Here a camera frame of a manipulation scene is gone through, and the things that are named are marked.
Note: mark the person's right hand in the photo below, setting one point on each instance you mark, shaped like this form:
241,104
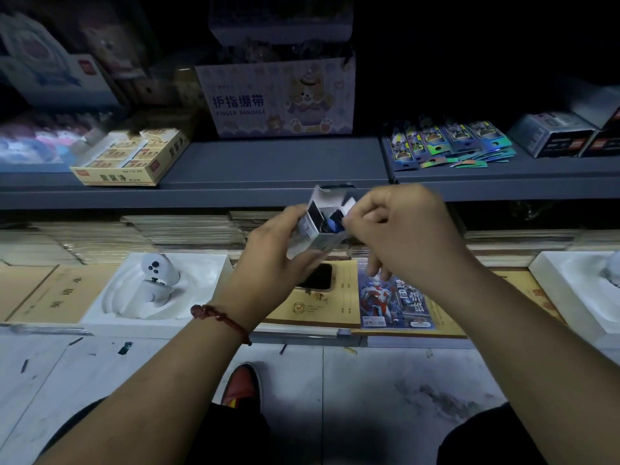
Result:
416,232

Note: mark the person's left hand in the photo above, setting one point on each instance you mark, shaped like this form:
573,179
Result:
256,271

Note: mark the person's right thumb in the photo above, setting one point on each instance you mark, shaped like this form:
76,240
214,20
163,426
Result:
370,216

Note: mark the person's left thumb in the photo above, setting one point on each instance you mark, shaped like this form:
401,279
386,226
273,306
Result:
310,264

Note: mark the small grey card box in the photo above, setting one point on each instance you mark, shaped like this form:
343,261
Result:
315,237

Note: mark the person's left forearm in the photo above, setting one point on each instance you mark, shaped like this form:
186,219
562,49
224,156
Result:
160,397

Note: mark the person's right forearm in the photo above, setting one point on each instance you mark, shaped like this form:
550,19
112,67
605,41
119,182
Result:
528,363

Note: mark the black smartphone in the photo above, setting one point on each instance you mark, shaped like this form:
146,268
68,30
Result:
317,278

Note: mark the dark blue card packs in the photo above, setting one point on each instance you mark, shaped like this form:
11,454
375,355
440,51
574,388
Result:
329,220

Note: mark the tan notebook with round emblem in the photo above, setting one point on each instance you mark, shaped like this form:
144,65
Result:
324,305

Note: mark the blue hero trading card pack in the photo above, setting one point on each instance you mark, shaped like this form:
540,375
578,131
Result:
392,302

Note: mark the pile of holographic card packs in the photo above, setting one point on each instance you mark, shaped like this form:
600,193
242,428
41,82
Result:
445,140

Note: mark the grey metal shelf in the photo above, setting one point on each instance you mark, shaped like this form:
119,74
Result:
271,164

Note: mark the white moulded tray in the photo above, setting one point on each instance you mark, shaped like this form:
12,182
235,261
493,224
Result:
198,280
571,290

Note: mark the red and black shoe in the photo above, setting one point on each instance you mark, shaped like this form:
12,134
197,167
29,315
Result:
240,385

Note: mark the white bear print display box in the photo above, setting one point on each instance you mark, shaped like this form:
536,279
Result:
271,99

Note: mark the white game controller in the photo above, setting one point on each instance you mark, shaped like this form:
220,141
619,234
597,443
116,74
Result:
152,280

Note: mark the person's black trousers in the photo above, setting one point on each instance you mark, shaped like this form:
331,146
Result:
227,440

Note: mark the grey product box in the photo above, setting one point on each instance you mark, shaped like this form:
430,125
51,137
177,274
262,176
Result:
547,133

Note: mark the small green scrap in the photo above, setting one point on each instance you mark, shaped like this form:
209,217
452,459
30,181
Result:
125,348

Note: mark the yellow eraser display box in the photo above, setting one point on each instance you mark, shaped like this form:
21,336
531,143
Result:
131,157

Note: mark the black product box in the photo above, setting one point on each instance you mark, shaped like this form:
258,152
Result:
603,140

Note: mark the pink cartoon picture box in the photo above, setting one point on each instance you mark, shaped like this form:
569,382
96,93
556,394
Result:
43,140

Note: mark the brown bear picture box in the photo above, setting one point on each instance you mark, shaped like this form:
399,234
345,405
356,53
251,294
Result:
114,43

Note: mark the white and blue carton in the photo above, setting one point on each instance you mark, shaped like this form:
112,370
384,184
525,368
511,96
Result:
43,67

